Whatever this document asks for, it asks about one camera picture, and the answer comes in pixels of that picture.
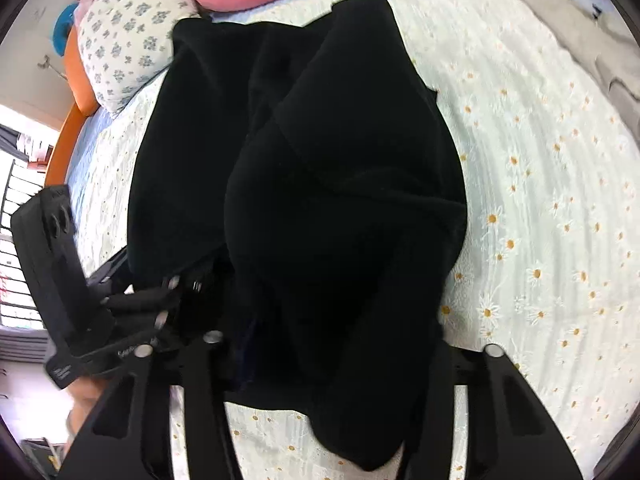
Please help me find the orange bed frame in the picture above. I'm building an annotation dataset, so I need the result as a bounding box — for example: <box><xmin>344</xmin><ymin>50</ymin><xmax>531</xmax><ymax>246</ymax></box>
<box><xmin>44</xmin><ymin>26</ymin><xmax>99</xmax><ymax>186</ymax></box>

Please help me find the black balcony railing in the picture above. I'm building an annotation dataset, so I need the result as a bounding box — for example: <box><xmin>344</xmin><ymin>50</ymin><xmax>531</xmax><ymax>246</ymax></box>
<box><xmin>1</xmin><ymin>158</ymin><xmax>44</xmax><ymax>330</ymax></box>

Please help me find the person left hand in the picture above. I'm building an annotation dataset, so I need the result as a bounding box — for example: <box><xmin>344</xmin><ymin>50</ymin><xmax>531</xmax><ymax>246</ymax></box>
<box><xmin>66</xmin><ymin>377</ymin><xmax>108</xmax><ymax>438</ymax></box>

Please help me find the white daisy blanket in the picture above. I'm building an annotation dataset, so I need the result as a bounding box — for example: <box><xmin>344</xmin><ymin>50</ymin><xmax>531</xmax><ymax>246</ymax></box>
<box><xmin>70</xmin><ymin>0</ymin><xmax>639</xmax><ymax>479</ymax></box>

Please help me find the black garment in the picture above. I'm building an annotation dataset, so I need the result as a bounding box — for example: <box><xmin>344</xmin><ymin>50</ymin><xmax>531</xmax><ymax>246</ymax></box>
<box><xmin>127</xmin><ymin>0</ymin><xmax>468</xmax><ymax>471</ymax></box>

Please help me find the grey garment on bed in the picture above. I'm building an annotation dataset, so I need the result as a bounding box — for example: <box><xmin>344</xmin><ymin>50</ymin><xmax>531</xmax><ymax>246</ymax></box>
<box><xmin>523</xmin><ymin>0</ymin><xmax>639</xmax><ymax>136</ymax></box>

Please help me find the white grey-flower pillow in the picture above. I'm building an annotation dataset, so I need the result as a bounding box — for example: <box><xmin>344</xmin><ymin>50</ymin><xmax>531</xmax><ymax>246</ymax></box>
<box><xmin>77</xmin><ymin>0</ymin><xmax>198</xmax><ymax>116</ymax></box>

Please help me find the blue wall ornament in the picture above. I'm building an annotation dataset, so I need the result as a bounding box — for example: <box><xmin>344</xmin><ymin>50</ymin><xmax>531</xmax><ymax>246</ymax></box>
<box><xmin>51</xmin><ymin>2</ymin><xmax>78</xmax><ymax>56</ymax></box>

